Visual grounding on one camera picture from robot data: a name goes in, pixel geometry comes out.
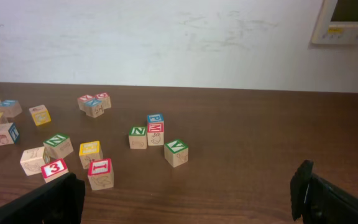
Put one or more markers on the green n block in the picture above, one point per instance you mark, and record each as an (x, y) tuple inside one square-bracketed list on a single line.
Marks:
[(138, 137), (58, 146)]

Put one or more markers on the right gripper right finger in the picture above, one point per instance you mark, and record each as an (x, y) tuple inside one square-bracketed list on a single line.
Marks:
[(315, 200)]

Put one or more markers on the blue X block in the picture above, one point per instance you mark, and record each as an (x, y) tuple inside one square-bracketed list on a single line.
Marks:
[(93, 108)]

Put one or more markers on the red M block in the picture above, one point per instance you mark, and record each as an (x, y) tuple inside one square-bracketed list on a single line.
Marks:
[(155, 134)]

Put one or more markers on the plain wood yellow block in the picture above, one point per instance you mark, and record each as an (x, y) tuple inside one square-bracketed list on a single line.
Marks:
[(40, 115)]

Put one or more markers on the red Q block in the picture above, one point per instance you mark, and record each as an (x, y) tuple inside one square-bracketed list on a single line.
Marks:
[(105, 99)]

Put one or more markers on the red I block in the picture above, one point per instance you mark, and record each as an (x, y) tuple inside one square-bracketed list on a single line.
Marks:
[(101, 174)]

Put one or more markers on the yellow B block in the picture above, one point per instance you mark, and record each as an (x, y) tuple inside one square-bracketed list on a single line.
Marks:
[(90, 151)]

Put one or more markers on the blue P block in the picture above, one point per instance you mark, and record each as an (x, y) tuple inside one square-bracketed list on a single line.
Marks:
[(155, 118)]

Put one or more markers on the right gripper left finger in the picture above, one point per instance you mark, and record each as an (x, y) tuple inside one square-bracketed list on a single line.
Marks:
[(59, 201)]

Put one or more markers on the green N block right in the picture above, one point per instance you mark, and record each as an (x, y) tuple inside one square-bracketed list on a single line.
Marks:
[(138, 137)]

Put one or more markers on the white blue T block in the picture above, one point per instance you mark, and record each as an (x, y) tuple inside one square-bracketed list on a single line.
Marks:
[(33, 159)]

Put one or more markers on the green N block centre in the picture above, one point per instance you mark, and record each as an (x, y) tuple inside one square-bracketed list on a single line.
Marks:
[(58, 146)]

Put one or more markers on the red 3 block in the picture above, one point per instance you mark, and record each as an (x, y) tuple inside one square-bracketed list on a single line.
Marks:
[(54, 170)]

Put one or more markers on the white wall panel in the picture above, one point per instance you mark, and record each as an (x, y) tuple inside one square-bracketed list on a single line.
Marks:
[(337, 23)]

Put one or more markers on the green V block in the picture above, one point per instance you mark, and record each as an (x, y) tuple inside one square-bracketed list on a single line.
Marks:
[(176, 152)]

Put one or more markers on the blue D block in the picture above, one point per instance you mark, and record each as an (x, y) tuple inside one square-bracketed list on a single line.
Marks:
[(10, 108)]

